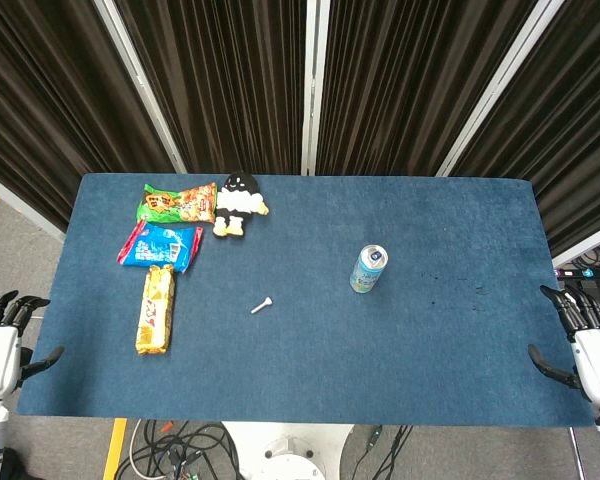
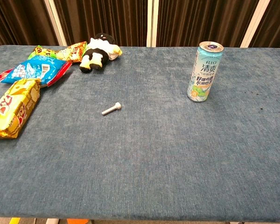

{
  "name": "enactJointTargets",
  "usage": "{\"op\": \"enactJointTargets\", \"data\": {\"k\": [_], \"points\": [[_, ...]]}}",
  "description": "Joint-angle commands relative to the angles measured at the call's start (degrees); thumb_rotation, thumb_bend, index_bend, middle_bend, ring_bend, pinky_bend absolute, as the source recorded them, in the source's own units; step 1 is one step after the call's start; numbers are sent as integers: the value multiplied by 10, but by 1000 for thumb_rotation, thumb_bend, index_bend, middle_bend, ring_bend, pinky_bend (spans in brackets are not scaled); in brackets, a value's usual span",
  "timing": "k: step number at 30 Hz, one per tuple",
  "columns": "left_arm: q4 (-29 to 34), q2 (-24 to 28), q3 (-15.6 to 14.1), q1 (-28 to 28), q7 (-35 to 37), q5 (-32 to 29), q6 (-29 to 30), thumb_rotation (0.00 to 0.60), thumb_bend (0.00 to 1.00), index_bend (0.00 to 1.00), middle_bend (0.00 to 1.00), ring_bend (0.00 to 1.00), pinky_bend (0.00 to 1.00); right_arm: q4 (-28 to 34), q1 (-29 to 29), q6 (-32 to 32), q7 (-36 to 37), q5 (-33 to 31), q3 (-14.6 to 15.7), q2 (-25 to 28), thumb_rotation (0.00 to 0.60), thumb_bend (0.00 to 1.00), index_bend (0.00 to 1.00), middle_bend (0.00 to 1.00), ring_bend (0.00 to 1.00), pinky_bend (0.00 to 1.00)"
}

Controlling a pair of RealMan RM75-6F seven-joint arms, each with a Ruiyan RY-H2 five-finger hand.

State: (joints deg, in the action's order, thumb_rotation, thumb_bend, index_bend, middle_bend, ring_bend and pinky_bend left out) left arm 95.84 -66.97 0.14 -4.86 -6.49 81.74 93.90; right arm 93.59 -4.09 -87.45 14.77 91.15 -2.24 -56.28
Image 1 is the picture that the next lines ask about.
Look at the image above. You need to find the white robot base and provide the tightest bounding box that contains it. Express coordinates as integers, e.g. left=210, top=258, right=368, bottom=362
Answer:
left=221, top=422, right=355, bottom=480

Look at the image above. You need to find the black power strip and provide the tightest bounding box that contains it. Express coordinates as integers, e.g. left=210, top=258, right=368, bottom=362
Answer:
left=553, top=266, right=600, bottom=280

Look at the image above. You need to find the yellow floor tape strip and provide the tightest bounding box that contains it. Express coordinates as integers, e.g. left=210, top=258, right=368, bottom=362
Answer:
left=101, top=417, right=129, bottom=480

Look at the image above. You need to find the yellow biscuit packet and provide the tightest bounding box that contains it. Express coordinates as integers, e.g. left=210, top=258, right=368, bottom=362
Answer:
left=134, top=264, right=176, bottom=357

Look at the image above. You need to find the blue snack bag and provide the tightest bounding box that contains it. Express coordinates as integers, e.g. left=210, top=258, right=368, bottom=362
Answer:
left=116, top=220, right=205, bottom=275

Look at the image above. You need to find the green orange chips bag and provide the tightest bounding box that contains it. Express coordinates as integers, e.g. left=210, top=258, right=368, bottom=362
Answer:
left=136, top=182, right=218, bottom=225

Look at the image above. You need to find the dark brown curtain panel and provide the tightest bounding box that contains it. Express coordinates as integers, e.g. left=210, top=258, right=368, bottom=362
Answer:
left=315, top=0, right=539, bottom=177
left=114, top=0, right=311, bottom=175
left=449, top=0, right=600, bottom=259
left=0, top=0, right=177, bottom=232

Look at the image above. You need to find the light blue drink can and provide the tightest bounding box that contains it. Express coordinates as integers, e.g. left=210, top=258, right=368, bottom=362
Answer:
left=349, top=243, right=390, bottom=295

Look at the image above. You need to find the black white penguin plush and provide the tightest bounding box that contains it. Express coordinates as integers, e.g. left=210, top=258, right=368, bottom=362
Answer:
left=212, top=171, right=271, bottom=240

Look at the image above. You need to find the blue table cloth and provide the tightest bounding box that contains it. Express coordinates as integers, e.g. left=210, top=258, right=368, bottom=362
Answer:
left=15, top=173, right=595, bottom=428

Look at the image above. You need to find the white partition bottom rail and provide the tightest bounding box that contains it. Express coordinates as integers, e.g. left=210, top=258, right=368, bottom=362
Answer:
left=0, top=167, right=67, bottom=244
left=551, top=231, right=600, bottom=269

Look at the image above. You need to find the black floor cable bundle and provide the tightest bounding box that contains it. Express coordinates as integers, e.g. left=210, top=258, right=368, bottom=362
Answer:
left=115, top=418, right=245, bottom=480

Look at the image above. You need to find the white partition post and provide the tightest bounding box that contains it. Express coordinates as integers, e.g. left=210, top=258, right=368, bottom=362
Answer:
left=91, top=0, right=188, bottom=175
left=299, top=0, right=331, bottom=177
left=435, top=0, right=567, bottom=178

